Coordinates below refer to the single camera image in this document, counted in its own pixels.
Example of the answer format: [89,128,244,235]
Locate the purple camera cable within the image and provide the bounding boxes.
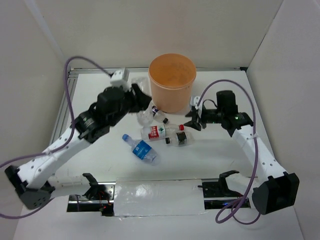
[0,55,116,220]
[197,79,262,225]

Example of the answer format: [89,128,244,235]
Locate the light blue label bottle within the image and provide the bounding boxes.
[122,134,160,166]

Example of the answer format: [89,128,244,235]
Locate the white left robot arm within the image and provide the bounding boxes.
[4,83,152,210]

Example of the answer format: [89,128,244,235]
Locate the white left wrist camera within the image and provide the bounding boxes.
[110,68,129,90]

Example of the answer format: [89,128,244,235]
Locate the red green label bottle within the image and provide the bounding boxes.
[140,124,185,141]

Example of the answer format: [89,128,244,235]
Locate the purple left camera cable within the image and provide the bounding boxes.
[0,55,116,220]

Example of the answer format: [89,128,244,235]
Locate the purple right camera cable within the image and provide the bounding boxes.
[197,79,262,225]

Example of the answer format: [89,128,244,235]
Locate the black label clear bottle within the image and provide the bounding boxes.
[165,131,195,147]

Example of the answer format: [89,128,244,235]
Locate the dark blue label bottle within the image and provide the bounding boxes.
[150,101,169,124]

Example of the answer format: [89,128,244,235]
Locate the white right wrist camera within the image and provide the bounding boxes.
[189,95,203,109]

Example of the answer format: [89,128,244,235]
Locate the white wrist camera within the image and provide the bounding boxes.
[110,68,129,90]
[189,95,203,109]

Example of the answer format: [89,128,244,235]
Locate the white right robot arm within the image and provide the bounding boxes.
[184,90,300,215]

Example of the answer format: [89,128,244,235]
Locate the crushed clear label-less bottle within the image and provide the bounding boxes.
[131,77,153,127]

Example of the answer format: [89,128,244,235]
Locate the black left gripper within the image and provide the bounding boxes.
[109,82,153,127]

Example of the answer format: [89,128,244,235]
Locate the orange plastic bin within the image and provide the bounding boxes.
[148,53,197,113]

